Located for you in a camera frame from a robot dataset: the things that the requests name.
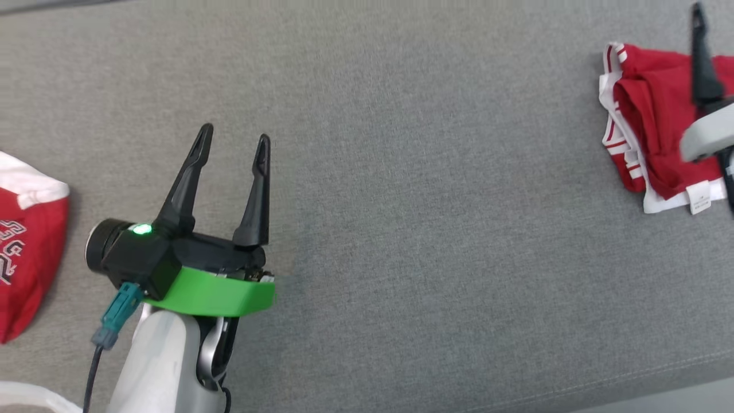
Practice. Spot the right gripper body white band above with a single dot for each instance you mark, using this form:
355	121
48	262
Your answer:
708	132

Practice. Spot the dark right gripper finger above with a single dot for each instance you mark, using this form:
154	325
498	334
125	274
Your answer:
704	63

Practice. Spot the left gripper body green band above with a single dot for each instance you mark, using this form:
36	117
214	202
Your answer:
218	292

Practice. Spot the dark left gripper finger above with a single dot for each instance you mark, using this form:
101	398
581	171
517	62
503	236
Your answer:
255	201
183	189

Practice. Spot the red Bulls 23 jersey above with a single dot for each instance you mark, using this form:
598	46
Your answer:
648	115

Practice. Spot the red Bulls 23 shorts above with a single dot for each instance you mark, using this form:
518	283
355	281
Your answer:
28	252

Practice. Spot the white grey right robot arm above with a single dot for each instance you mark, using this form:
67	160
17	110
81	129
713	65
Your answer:
729	178

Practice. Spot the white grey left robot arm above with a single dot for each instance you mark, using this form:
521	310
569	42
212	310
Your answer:
160	367

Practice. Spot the grey fabric sofa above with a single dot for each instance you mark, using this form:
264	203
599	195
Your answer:
430	201

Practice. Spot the white plastic bag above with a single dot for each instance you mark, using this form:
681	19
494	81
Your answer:
28	398

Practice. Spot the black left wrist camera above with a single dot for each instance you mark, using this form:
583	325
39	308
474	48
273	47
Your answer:
135	258

